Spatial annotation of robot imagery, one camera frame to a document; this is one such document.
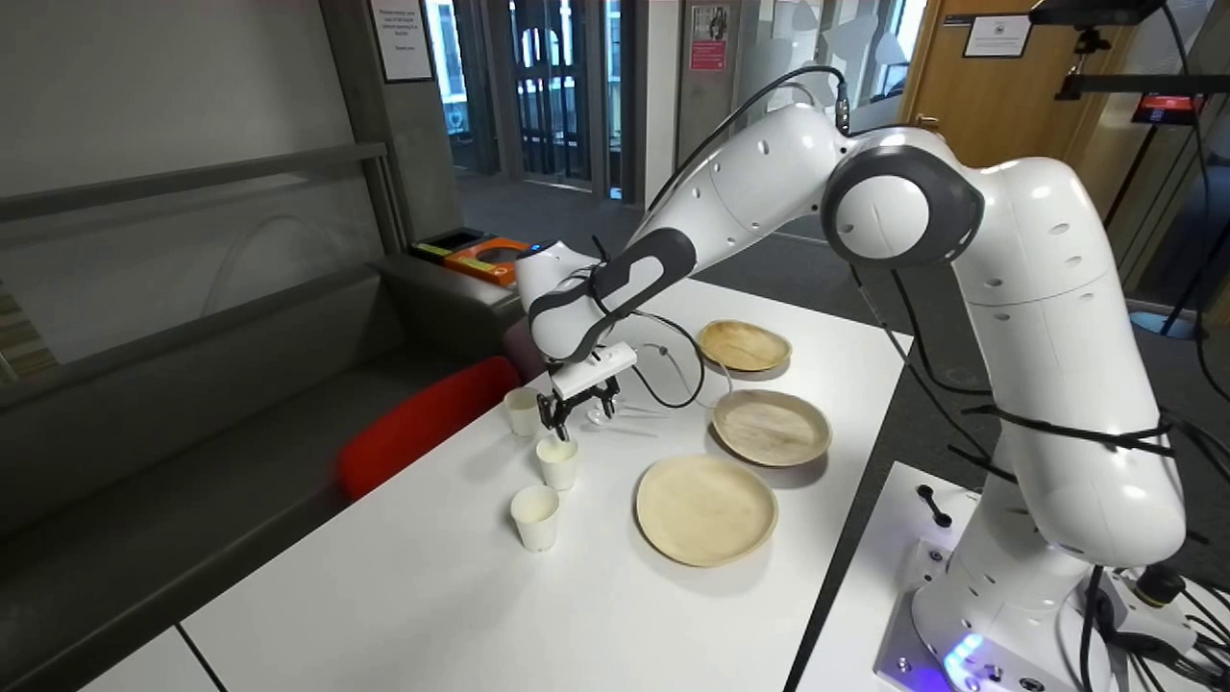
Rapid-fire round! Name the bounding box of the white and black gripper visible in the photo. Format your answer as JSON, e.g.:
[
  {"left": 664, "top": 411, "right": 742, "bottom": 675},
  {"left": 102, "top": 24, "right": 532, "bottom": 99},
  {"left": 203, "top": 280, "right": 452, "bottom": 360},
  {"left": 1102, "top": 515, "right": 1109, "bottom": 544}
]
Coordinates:
[{"left": 537, "top": 340, "right": 637, "bottom": 442}]

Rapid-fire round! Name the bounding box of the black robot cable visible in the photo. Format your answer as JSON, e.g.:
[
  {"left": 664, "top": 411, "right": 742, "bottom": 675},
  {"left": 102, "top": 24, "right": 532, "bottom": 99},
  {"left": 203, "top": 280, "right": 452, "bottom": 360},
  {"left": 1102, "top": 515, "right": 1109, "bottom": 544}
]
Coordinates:
[{"left": 610, "top": 306, "right": 712, "bottom": 416}]

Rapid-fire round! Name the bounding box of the orange box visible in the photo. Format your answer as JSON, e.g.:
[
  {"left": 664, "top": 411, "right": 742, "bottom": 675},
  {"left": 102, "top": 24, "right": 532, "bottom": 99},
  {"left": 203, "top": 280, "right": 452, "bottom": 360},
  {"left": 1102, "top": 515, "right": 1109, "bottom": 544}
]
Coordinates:
[{"left": 414, "top": 229, "right": 532, "bottom": 287}]

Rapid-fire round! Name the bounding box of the middle wooden plate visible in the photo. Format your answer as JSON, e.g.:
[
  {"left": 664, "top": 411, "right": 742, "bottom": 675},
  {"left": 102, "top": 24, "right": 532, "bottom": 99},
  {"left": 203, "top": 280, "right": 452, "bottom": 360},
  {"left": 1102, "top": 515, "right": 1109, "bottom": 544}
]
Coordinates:
[{"left": 712, "top": 388, "right": 829, "bottom": 467}]

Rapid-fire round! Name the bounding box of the white paper cup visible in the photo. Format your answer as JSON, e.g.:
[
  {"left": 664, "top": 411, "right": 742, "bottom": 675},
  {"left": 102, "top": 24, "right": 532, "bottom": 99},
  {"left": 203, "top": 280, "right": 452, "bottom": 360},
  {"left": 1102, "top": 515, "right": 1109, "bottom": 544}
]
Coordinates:
[
  {"left": 508, "top": 485, "right": 560, "bottom": 554},
  {"left": 500, "top": 388, "right": 541, "bottom": 437},
  {"left": 534, "top": 433, "right": 577, "bottom": 493}
]

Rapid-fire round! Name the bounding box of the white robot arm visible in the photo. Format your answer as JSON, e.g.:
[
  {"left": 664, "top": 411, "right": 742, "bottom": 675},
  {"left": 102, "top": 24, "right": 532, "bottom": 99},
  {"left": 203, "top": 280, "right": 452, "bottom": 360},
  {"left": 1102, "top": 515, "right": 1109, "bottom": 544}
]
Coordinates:
[{"left": 521, "top": 105, "right": 1188, "bottom": 685}]

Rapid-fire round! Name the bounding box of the small black dumbbell tool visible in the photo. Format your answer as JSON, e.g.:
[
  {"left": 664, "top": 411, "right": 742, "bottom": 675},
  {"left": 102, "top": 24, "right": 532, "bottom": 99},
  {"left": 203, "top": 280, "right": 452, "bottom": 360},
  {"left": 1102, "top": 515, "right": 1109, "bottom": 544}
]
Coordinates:
[{"left": 914, "top": 485, "right": 954, "bottom": 526}]

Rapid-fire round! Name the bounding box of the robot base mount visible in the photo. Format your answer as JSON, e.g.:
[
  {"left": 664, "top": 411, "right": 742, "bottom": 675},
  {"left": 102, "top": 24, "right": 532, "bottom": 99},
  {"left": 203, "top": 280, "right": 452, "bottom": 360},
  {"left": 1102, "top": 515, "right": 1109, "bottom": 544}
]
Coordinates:
[{"left": 877, "top": 526, "right": 1227, "bottom": 692}]

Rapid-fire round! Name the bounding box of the dark wooden plate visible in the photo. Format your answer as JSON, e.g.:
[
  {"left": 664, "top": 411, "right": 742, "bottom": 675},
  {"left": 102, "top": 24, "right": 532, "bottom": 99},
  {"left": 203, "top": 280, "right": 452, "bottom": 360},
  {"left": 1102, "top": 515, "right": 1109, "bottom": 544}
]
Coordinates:
[{"left": 701, "top": 317, "right": 792, "bottom": 378}]

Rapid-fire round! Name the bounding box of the pale wooden plate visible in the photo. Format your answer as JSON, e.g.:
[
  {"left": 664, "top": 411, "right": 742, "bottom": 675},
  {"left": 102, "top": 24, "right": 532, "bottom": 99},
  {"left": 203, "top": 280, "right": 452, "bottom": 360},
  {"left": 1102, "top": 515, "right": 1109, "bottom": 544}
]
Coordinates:
[{"left": 636, "top": 458, "right": 777, "bottom": 567}]

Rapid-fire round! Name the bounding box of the dark grey sofa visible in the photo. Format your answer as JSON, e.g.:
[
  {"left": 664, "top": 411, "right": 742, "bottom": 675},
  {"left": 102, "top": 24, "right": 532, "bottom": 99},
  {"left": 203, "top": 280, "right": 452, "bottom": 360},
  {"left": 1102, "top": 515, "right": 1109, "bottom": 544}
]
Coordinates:
[{"left": 0, "top": 260, "right": 500, "bottom": 692}]

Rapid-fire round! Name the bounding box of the red chair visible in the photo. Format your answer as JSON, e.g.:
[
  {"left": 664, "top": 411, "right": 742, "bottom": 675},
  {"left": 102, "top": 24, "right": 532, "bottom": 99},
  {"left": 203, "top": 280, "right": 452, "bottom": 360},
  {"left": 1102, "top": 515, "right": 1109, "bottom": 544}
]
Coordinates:
[{"left": 334, "top": 357, "right": 523, "bottom": 498}]

